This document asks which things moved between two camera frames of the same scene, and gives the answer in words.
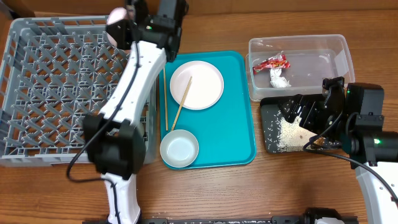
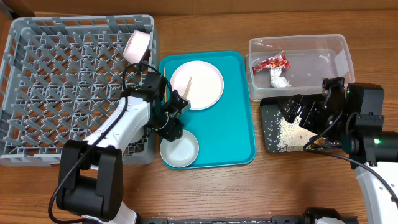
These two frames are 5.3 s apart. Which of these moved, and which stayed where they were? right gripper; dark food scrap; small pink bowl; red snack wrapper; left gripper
Moved: small pink bowl; left gripper
Stayed: right gripper; red snack wrapper; dark food scrap
